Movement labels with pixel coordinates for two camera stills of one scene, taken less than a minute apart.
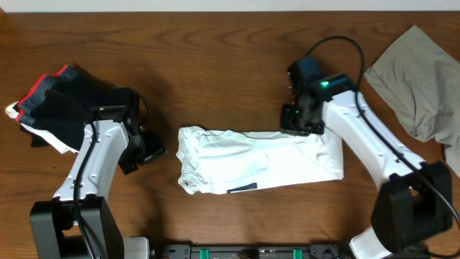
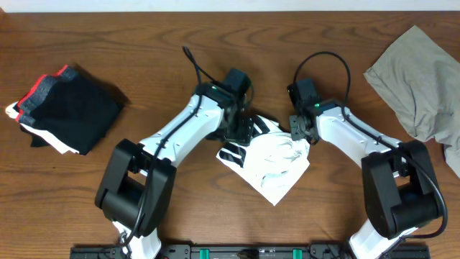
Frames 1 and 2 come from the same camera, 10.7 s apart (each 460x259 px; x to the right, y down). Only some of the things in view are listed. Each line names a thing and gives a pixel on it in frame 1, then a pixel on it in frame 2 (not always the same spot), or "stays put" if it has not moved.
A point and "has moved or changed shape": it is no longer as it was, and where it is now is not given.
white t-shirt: x=214 y=161 has moved or changed shape
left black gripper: x=152 y=152 → x=241 y=129
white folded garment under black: x=44 y=134 stays put
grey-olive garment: x=420 y=76 stays put
